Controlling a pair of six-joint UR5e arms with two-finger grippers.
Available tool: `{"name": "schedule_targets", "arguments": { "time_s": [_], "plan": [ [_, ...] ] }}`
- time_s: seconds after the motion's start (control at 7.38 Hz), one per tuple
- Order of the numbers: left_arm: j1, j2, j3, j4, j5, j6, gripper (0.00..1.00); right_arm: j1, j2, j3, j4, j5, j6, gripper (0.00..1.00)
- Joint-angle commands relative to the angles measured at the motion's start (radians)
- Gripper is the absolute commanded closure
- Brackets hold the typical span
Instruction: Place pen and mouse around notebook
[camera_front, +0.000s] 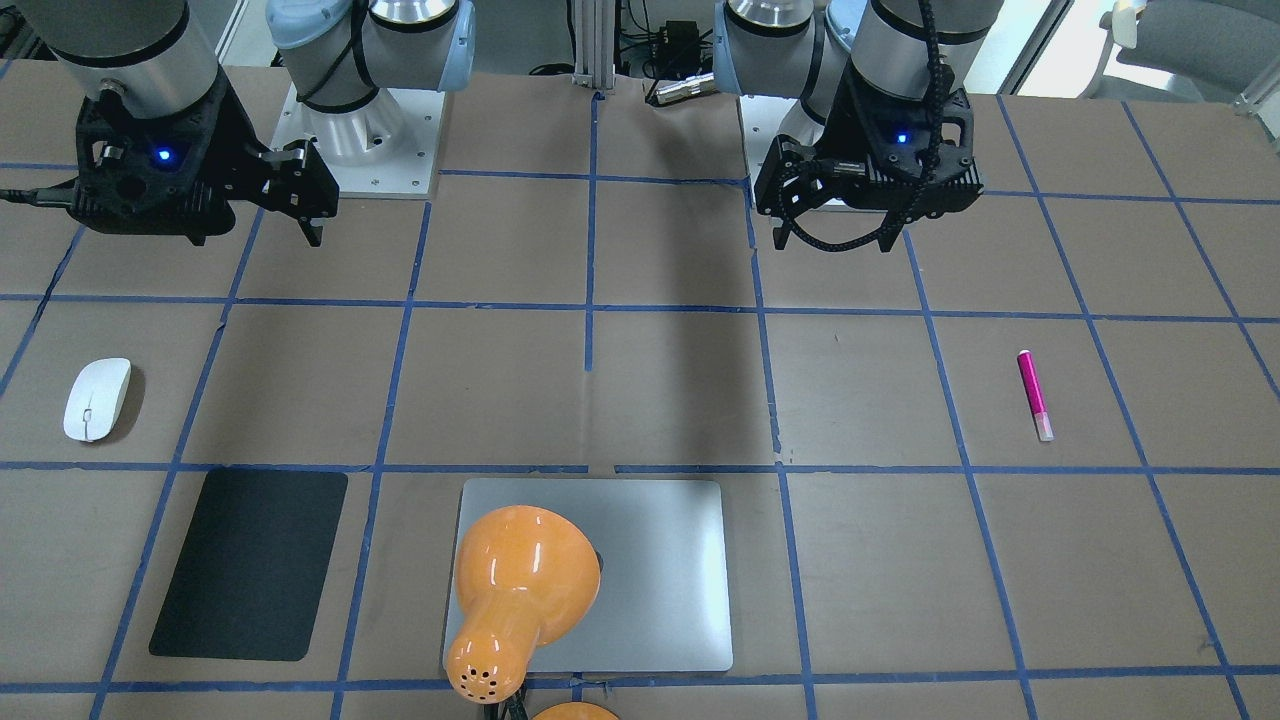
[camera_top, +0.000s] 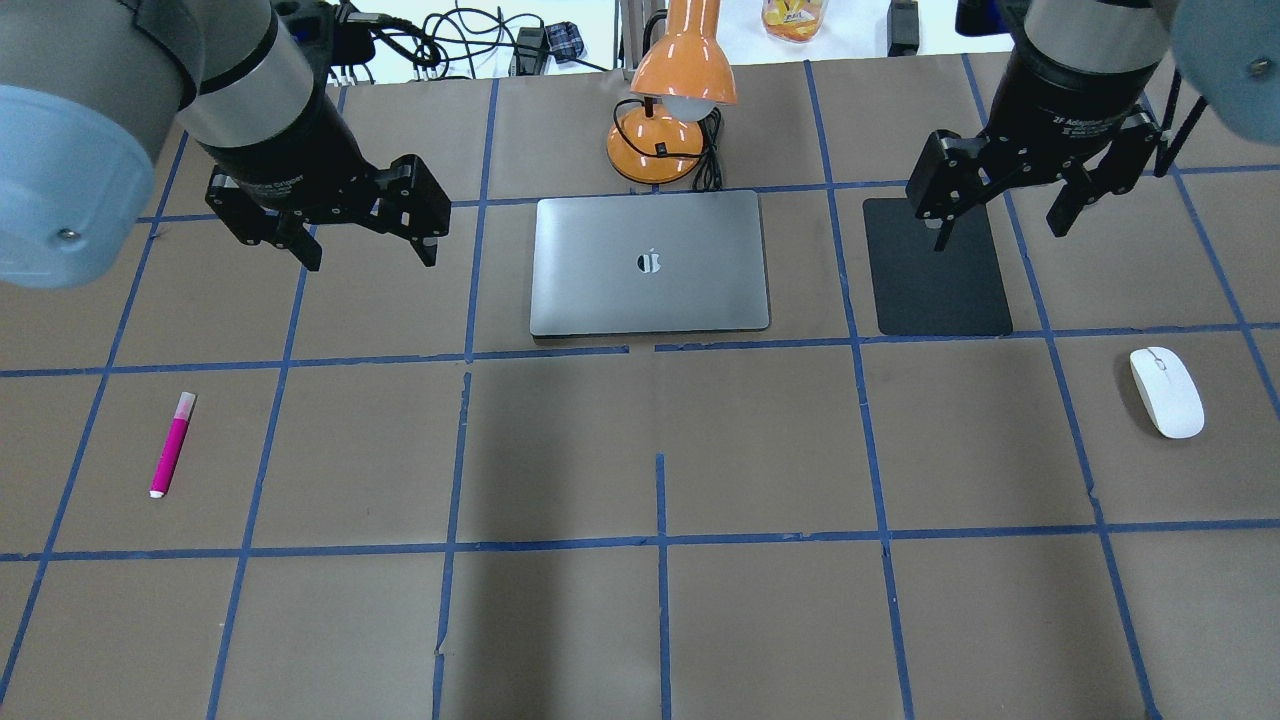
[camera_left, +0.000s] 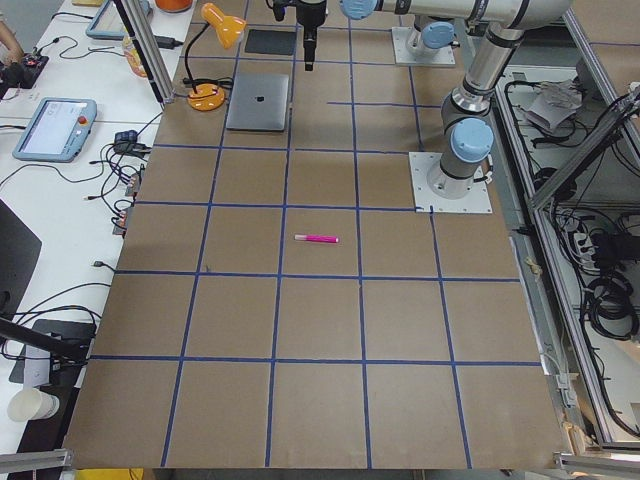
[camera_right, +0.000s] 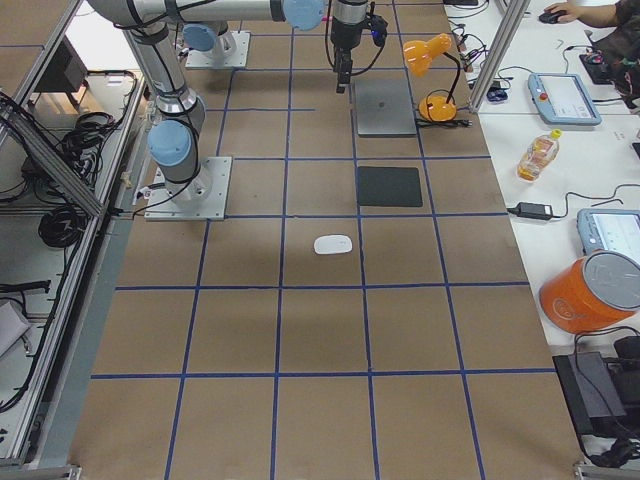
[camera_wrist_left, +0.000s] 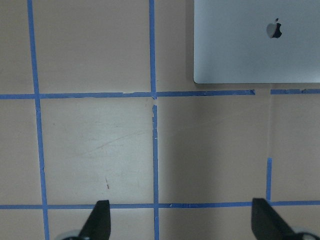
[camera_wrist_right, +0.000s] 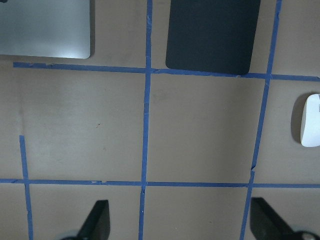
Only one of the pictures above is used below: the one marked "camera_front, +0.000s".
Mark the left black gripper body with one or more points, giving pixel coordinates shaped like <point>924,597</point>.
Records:
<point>828,148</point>

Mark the orange desk lamp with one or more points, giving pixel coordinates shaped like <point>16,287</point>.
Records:
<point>524,577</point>

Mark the grey office chair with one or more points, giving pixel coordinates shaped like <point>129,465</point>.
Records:
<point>1216,48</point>

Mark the black mousepad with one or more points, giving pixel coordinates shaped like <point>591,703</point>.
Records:
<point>250,574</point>

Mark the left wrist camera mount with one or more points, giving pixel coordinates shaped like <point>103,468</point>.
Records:
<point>956,183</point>

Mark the black power adapter box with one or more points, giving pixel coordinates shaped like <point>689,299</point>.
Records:
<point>675,41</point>

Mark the silver laptop notebook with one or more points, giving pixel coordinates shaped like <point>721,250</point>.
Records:
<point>664,605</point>

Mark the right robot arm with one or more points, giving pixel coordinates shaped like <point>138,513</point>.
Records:
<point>340,54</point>

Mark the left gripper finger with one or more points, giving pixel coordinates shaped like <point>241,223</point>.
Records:
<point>781,232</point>
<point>889,230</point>

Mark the aluminium frame post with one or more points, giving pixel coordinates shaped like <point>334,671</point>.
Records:
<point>593,39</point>

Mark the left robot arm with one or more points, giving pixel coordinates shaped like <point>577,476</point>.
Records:
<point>915,50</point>

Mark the white computer mouse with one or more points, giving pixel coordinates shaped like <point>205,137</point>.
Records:
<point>96,399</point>

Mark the pink marker pen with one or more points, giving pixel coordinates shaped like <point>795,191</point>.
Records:
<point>1035,396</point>

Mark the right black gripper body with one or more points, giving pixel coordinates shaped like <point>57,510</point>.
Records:
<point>243,160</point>

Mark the silver cylinder connector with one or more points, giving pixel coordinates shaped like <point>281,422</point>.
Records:
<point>665,93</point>

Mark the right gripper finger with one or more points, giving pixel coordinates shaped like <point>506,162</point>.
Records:
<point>312,230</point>

